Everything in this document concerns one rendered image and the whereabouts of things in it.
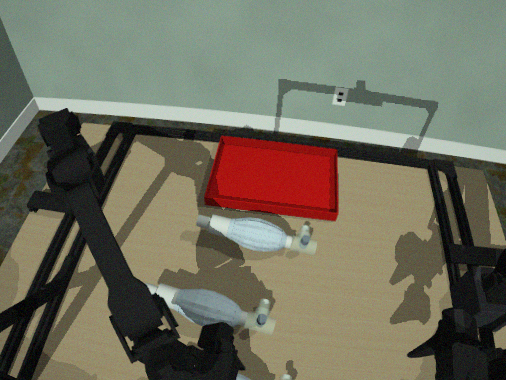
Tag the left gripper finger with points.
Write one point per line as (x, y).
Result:
(241, 365)

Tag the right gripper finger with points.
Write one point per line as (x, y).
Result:
(429, 347)

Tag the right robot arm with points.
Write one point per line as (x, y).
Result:
(458, 361)

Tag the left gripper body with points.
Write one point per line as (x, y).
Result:
(207, 338)

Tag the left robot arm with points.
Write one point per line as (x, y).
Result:
(135, 310)

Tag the red tray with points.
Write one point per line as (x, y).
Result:
(274, 177)

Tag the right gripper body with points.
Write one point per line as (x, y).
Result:
(459, 326)

